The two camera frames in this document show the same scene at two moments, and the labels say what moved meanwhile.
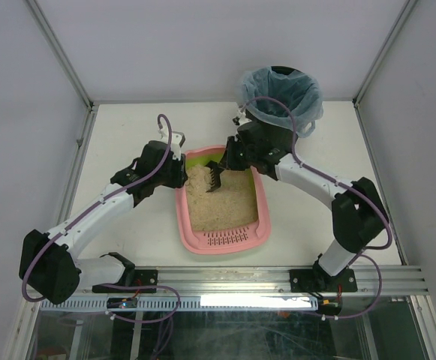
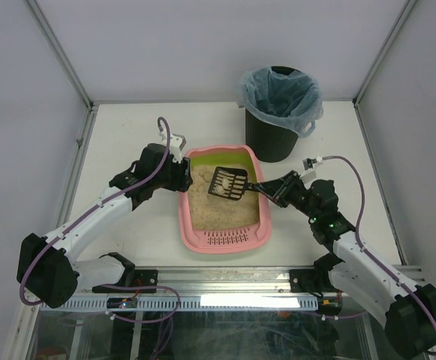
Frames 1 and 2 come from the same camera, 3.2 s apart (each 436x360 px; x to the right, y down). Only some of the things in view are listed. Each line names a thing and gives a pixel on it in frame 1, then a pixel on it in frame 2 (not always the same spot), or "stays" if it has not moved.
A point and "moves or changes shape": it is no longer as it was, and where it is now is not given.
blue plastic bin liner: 301,94 stays
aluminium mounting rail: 392,280 stays
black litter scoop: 215,175 moves or changes shape
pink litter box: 252,240 stays
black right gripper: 230,157 → 283,191
